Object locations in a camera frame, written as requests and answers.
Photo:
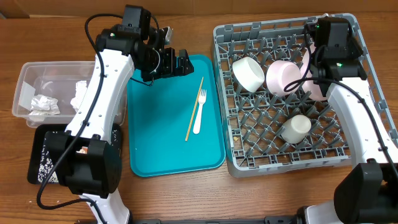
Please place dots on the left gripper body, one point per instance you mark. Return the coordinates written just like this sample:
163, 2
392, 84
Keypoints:
159, 63

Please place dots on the white plastic fork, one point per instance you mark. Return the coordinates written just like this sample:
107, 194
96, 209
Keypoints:
201, 102

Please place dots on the wooden chopstick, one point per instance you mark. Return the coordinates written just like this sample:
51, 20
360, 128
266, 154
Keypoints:
194, 109

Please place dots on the white bowl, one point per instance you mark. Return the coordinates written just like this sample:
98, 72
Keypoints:
248, 73

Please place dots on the small pink bowl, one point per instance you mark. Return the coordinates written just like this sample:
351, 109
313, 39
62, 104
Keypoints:
279, 74

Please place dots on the white napkin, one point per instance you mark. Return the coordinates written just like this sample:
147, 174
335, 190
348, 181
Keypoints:
80, 90
44, 105

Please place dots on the small white cup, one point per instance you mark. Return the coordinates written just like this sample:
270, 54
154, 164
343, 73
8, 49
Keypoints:
296, 129

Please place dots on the pink plate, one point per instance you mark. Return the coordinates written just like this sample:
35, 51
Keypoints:
309, 85

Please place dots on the rice and peanut shells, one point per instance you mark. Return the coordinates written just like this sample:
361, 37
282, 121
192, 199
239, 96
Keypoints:
46, 168

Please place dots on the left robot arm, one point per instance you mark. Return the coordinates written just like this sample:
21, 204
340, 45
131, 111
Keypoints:
83, 158

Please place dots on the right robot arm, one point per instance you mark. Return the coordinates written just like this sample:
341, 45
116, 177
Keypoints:
368, 194

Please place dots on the grey dishwasher rack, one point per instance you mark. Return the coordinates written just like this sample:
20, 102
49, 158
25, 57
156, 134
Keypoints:
257, 118

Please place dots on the teal plastic tray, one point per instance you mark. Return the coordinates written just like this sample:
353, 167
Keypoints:
158, 120

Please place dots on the clear plastic bin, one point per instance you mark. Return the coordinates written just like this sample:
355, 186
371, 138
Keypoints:
53, 79

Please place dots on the black plastic tray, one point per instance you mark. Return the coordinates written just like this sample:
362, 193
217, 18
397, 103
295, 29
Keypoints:
34, 155

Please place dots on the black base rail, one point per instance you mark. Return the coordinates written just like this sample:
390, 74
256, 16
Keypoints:
267, 220

